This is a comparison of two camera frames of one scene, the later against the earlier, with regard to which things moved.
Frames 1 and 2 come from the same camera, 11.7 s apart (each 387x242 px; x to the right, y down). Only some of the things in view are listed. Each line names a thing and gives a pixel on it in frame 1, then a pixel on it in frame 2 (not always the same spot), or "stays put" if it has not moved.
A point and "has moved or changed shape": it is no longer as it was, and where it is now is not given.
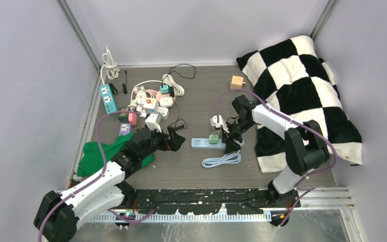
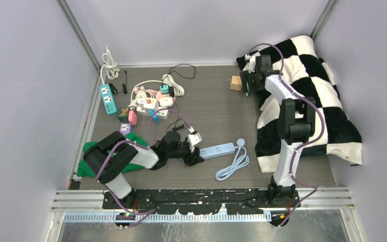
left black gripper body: x=157 y=141 to x=182 y=150
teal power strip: x=108 y=99 stays put
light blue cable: x=228 y=158 to x=240 y=160
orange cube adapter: x=237 y=82 stays put
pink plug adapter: x=132 y=119 stays put
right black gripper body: x=237 y=128 to x=251 y=78
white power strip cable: x=110 y=64 stays put
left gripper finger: x=177 y=142 to x=193 y=160
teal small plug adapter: x=165 y=89 stays put
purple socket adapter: x=125 y=128 stays put
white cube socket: x=150 y=104 stays put
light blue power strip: x=203 y=143 has moved or changed shape
